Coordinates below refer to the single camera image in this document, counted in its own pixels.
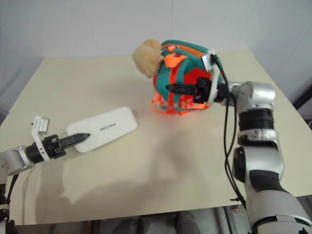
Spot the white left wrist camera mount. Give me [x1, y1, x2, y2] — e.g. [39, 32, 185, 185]
[31, 115, 52, 162]

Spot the black stand leg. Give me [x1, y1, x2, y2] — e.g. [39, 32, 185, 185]
[292, 69, 312, 129]

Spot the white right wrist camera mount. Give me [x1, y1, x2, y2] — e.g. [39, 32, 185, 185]
[200, 48, 220, 107]

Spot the tan plush toy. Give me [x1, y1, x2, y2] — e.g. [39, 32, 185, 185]
[132, 39, 164, 79]

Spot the white rectangular box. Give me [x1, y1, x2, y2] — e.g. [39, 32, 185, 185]
[66, 106, 139, 154]

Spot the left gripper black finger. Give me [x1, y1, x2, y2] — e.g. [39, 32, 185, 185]
[60, 133, 92, 144]
[61, 137, 88, 149]

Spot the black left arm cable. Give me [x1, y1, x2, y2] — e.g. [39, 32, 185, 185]
[4, 173, 19, 208]

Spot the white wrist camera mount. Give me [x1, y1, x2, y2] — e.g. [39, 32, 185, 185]
[200, 48, 220, 107]
[31, 115, 52, 162]

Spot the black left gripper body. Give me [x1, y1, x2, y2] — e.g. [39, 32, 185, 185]
[43, 135, 68, 159]

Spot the orange and teal backpack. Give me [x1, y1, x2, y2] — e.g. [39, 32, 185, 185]
[151, 39, 227, 117]

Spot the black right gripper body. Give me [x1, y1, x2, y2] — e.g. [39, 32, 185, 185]
[192, 76, 213, 104]

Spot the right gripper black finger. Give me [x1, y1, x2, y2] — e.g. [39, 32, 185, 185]
[167, 88, 196, 95]
[165, 83, 197, 90]

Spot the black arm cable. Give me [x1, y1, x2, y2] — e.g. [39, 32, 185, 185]
[4, 173, 19, 208]
[211, 55, 247, 206]

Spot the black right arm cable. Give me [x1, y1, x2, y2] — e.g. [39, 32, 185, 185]
[211, 55, 247, 206]

